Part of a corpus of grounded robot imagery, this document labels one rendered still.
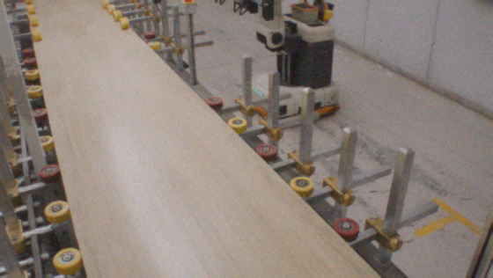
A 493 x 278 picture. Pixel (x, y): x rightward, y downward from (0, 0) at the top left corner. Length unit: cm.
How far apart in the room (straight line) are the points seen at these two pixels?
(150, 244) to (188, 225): 13
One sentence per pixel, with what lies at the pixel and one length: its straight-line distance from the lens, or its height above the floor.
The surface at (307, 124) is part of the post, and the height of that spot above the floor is 101.
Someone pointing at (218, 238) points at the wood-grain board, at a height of 90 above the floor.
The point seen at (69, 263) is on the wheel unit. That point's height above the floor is 91.
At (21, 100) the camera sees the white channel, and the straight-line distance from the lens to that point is 175.
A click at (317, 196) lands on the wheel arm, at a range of 160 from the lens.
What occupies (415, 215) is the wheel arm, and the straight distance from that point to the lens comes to 160.
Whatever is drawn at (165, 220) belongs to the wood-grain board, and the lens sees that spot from 141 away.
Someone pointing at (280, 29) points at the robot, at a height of 80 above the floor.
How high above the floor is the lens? 180
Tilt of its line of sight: 31 degrees down
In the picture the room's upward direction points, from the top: 1 degrees counter-clockwise
